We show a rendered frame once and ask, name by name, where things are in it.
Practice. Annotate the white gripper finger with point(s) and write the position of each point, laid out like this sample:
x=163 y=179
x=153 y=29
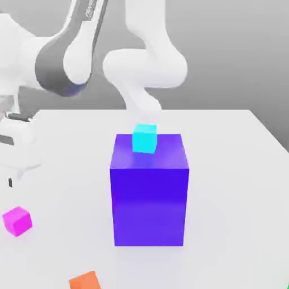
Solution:
x=20 y=172
x=10 y=182

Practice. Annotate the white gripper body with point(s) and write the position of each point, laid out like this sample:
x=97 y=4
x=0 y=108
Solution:
x=22 y=146

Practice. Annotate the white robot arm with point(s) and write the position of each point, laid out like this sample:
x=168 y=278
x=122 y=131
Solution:
x=144 y=67

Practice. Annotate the small magenta cube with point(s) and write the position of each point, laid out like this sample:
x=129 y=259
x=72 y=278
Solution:
x=17 y=221

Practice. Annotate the small cyan cube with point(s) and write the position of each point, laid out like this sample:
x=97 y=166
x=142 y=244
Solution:
x=144 y=140

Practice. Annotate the small orange cube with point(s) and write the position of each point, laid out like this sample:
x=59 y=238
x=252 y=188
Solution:
x=85 y=281

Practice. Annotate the large purple box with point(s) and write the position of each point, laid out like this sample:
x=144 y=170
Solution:
x=149 y=203

